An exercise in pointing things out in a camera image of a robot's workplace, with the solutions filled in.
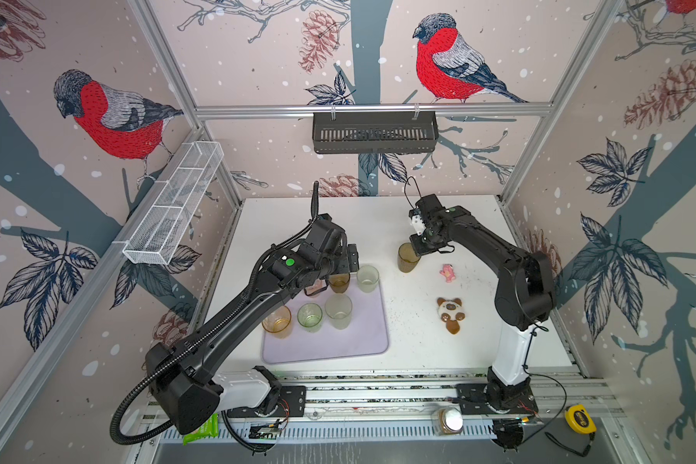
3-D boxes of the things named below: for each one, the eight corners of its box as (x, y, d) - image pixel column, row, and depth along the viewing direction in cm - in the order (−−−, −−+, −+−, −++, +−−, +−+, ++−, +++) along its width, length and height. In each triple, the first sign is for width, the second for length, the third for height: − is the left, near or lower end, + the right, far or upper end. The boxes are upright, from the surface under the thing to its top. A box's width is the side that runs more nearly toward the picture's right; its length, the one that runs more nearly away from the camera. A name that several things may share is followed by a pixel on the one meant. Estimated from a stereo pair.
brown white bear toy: (441, 334, 87) (444, 330, 84) (435, 302, 94) (437, 297, 91) (465, 334, 87) (469, 330, 84) (457, 302, 94) (460, 297, 91)
